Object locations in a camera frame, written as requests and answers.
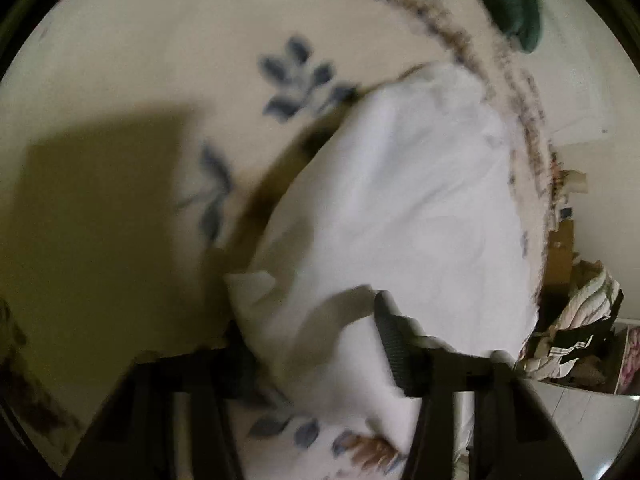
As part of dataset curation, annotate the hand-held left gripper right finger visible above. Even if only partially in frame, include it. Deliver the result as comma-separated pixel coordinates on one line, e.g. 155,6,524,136
374,290,586,480

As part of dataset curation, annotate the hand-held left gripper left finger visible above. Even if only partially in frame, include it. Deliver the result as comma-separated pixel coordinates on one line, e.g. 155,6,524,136
62,322,271,480

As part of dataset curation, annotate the white t-shirt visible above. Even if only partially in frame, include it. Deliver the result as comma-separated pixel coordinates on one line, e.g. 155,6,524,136
222,62,546,453

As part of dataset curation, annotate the black striped jacket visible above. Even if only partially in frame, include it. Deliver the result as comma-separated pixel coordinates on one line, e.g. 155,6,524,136
530,290,626,376

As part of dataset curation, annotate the large cardboard box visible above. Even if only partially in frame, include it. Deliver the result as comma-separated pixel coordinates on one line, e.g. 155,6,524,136
542,220,577,301

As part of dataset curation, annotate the white wardrobe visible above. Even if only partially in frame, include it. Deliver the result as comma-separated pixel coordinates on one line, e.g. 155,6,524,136
530,320,640,461

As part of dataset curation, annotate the floral bed blanket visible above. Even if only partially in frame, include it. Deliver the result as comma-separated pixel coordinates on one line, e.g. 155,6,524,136
0,0,557,480

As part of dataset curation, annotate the dark green duvet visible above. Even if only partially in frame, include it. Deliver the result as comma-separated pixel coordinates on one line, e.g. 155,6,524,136
325,0,543,53

